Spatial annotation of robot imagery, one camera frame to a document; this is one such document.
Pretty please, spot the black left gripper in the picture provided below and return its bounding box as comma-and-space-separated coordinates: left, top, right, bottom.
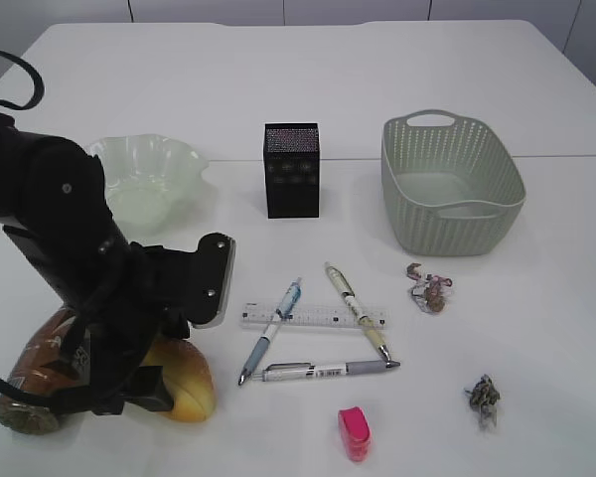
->
54, 241, 193, 415

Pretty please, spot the golden bread roll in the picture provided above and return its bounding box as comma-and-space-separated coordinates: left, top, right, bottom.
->
142, 337, 217, 423

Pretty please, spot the brown Nescafe coffee bottle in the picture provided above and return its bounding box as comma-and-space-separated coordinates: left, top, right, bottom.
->
0, 306, 90, 435

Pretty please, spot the colourful paper scrap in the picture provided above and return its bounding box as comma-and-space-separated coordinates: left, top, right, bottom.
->
406, 262, 453, 315

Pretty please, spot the grey paper scrap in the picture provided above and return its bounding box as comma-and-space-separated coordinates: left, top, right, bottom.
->
464, 374, 501, 430

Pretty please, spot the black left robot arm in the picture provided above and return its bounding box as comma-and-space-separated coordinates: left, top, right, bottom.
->
0, 120, 197, 414

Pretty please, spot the grey white pen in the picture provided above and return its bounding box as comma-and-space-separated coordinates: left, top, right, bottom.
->
252, 360, 401, 383

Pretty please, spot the blue white pen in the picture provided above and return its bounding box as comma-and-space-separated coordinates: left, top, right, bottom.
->
237, 277, 302, 386

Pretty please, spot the green wavy glass plate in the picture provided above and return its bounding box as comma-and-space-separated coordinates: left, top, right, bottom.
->
85, 133, 210, 240

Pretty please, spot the pink pencil sharpener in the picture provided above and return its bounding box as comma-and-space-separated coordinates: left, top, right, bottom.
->
338, 406, 372, 462

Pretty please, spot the cream patterned pen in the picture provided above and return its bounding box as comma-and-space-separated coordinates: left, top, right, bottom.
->
324, 262, 392, 362

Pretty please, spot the black mesh pen holder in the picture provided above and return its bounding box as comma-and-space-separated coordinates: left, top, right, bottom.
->
263, 123, 320, 219

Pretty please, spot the grey-green plastic basket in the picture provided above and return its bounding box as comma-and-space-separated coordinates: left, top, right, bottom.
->
380, 109, 526, 256

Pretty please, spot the clear plastic ruler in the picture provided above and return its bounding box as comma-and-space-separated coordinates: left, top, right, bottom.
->
240, 303, 389, 330

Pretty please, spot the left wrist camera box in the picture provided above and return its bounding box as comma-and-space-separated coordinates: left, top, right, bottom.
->
187, 233, 236, 329

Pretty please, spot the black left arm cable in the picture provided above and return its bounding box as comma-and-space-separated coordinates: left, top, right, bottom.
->
0, 48, 46, 120

